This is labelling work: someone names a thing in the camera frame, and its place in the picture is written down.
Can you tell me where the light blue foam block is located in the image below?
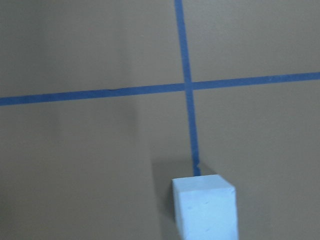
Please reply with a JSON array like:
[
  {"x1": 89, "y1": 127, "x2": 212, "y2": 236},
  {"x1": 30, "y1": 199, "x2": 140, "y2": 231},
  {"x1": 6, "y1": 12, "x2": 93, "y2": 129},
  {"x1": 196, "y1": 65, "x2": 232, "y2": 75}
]
[{"x1": 172, "y1": 174, "x2": 239, "y2": 240}]

